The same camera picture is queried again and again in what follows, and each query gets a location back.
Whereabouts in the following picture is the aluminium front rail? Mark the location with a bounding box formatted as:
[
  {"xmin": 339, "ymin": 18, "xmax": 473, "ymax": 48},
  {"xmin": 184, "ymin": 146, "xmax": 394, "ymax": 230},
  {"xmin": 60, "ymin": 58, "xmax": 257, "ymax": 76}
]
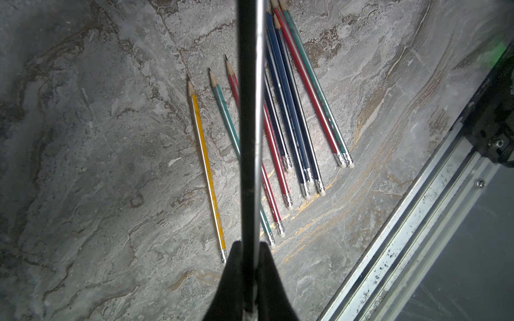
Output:
[{"xmin": 320, "ymin": 118, "xmax": 499, "ymax": 320}]

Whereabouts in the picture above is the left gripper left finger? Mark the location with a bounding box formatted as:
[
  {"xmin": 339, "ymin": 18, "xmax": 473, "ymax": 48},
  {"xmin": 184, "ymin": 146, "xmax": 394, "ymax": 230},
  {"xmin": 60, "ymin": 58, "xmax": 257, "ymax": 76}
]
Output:
[{"xmin": 203, "ymin": 241, "xmax": 243, "ymax": 321}]

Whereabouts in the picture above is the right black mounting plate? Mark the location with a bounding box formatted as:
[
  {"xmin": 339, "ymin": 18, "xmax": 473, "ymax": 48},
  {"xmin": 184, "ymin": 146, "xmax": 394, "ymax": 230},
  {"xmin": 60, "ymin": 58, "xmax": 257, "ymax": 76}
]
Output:
[{"xmin": 463, "ymin": 43, "xmax": 513, "ymax": 168}]

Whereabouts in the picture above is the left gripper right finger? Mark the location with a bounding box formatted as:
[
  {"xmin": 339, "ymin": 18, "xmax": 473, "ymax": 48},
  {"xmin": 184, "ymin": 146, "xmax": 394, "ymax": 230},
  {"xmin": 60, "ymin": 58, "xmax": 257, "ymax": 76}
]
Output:
[{"xmin": 256, "ymin": 242, "xmax": 299, "ymax": 321}]

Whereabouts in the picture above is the red pencil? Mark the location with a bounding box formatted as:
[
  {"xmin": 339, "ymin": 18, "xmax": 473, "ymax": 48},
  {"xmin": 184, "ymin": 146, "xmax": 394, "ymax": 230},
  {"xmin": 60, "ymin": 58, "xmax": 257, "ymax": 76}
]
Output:
[
  {"xmin": 263, "ymin": 104, "xmax": 293, "ymax": 210},
  {"xmin": 224, "ymin": 55, "xmax": 285, "ymax": 238},
  {"xmin": 271, "ymin": 0, "xmax": 347, "ymax": 168}
]

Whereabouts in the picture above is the black pencil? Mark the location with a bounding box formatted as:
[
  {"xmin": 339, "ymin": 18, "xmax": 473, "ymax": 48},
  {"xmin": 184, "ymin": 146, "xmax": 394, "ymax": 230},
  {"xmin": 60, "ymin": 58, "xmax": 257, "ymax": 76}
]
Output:
[{"xmin": 238, "ymin": 1, "xmax": 266, "ymax": 320}]

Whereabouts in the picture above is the green pencil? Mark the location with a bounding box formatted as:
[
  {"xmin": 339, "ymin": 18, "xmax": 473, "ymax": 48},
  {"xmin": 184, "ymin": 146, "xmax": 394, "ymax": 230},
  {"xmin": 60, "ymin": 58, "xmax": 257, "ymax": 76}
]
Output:
[
  {"xmin": 207, "ymin": 68, "xmax": 277, "ymax": 249},
  {"xmin": 279, "ymin": 1, "xmax": 355, "ymax": 169}
]

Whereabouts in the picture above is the yellow pencil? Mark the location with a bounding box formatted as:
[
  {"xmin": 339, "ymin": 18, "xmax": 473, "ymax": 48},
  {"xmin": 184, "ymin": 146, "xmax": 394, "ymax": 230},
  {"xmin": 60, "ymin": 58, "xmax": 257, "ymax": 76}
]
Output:
[{"xmin": 186, "ymin": 74, "xmax": 228, "ymax": 264}]

